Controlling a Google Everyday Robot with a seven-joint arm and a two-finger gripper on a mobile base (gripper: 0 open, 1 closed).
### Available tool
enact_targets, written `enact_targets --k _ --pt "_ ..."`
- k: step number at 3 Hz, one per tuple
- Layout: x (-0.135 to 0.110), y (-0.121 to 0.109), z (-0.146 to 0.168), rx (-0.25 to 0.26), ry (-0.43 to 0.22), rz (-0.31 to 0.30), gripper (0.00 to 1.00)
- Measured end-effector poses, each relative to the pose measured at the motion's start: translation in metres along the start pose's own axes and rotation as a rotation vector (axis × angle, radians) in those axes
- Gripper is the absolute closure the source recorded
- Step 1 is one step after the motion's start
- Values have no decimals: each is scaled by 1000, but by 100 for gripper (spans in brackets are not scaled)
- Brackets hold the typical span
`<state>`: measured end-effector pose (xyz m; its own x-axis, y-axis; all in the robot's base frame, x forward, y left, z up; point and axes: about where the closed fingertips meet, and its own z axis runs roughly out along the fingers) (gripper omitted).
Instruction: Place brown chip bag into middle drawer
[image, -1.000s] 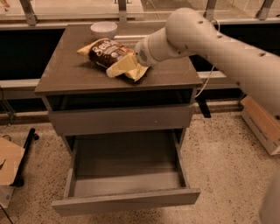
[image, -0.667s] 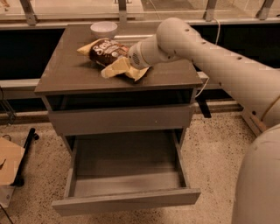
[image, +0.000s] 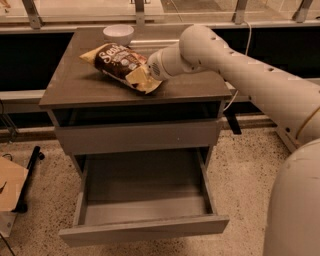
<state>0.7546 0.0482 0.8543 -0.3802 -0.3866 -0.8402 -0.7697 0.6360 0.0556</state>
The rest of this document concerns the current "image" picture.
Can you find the metal window railing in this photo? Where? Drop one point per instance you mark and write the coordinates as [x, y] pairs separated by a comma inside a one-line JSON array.
[[23, 15]]

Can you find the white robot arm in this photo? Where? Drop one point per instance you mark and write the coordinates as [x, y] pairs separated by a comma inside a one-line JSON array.
[[293, 220]]

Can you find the white bowl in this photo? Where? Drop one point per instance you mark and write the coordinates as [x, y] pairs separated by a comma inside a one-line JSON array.
[[119, 33]]

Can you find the closed grey top drawer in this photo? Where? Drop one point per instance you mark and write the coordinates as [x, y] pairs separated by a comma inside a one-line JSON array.
[[100, 139]]

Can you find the brown chip bag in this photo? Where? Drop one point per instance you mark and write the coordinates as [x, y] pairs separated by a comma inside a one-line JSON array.
[[124, 65]]

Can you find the grey drawer cabinet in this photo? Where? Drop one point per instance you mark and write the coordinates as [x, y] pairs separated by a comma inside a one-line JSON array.
[[80, 95]]

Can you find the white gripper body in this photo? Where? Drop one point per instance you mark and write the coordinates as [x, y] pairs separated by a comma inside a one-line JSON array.
[[154, 67]]

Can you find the open grey middle drawer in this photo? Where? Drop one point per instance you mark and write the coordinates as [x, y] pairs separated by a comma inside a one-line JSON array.
[[147, 195]]

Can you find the black stand left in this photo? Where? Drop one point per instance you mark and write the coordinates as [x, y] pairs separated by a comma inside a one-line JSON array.
[[21, 206]]

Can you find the cardboard piece left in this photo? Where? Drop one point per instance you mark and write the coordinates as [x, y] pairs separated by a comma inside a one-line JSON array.
[[12, 179]]

